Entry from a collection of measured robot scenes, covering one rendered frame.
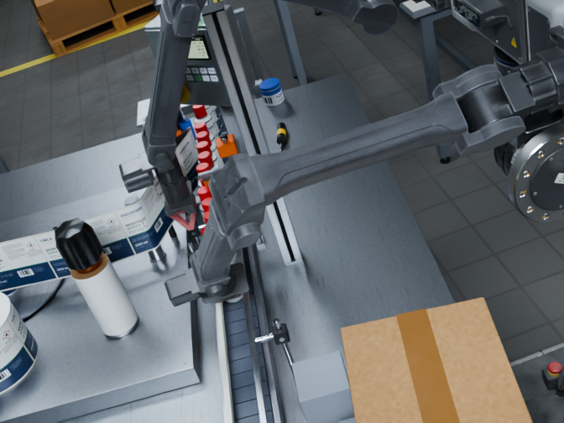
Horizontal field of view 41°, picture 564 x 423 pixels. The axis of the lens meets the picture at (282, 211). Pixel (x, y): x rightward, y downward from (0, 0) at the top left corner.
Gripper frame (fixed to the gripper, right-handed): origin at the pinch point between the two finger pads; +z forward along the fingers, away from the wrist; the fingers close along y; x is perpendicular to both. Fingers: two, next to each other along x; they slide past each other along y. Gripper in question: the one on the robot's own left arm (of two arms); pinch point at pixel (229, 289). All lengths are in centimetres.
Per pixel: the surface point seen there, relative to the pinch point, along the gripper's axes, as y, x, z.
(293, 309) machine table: -12.2, 7.2, 7.6
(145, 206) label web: 16.4, -27.1, 9.6
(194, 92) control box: -5.0, -39.8, -17.6
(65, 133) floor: 108, -170, 259
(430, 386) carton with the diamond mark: -32, 31, -50
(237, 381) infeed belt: 1.9, 20.6, -9.5
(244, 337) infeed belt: -0.9, 11.6, -2.3
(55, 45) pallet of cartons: 124, -276, 333
